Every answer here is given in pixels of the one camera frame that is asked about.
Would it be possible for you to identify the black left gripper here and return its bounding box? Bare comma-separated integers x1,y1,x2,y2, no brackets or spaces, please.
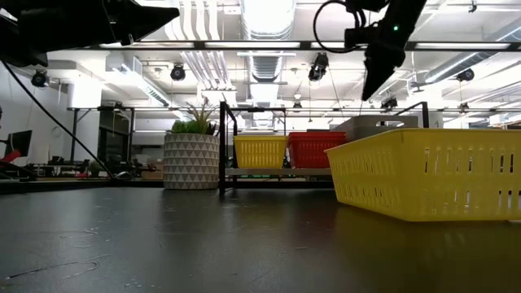
20,0,181,52

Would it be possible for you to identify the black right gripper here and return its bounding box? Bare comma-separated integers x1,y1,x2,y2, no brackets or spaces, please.
361,0,428,101

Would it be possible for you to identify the gray plastic bin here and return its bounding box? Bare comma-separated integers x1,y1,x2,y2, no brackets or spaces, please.
344,115,420,131
333,121,420,142

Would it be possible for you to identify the yellow slotted plastic basket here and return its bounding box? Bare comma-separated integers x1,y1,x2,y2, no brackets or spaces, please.
324,128,521,223
233,134,289,169

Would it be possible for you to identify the white ceiling pipe bundle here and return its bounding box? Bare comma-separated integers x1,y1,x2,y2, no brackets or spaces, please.
164,0,237,91

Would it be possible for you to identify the black overhead light bar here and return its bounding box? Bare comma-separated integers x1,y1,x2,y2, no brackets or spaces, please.
97,39,521,52

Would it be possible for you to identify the dark background cabinet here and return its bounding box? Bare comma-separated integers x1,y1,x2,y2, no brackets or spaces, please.
97,107,136,164

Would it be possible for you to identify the brown cardboard box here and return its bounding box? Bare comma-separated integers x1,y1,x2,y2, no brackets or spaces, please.
140,158,164,181

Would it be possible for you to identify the succulent in patterned white pot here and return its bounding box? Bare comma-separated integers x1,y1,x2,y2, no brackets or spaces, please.
163,101,221,190

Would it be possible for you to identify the small background potted plant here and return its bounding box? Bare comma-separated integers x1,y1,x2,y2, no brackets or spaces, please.
88,160,105,179

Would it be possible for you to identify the cluttered background desk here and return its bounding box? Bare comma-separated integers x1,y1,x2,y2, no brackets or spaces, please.
24,156,142,180

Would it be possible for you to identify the black computer monitor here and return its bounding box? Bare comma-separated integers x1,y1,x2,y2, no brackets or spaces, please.
2,129,33,159

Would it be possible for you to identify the red background object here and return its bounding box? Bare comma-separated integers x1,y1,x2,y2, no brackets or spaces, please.
0,149,22,168

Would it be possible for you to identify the black table mat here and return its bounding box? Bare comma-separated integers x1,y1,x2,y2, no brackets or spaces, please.
0,178,521,293

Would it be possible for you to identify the white rectangular vent duct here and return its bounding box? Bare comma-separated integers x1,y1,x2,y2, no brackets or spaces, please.
109,52,172,107

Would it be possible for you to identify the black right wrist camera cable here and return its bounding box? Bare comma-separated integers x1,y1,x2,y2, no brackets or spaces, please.
312,0,363,55

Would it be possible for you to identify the silver round ceiling duct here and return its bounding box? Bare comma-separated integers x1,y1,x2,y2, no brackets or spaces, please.
239,0,298,85

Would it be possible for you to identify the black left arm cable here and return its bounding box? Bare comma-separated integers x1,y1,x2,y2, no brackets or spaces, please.
1,59,117,179

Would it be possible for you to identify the wooden shelf with black frame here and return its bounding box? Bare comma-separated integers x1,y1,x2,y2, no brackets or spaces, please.
218,100,429,195

